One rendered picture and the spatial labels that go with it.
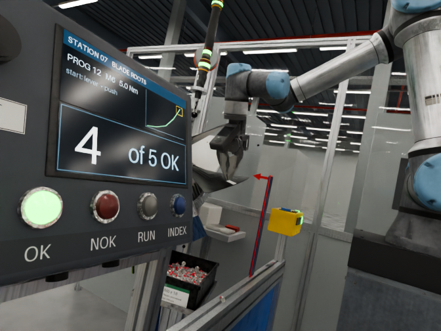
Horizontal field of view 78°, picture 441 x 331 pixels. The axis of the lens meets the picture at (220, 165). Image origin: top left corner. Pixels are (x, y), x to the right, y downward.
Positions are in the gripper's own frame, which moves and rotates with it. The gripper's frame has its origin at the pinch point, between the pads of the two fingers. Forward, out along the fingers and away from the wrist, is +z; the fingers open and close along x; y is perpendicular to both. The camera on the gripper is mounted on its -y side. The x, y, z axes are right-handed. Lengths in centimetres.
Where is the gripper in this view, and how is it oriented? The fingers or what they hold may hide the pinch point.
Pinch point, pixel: (227, 176)
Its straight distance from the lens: 90.0
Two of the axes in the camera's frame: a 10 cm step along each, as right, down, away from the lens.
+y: 4.9, -1.7, 8.6
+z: -0.7, 9.7, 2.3
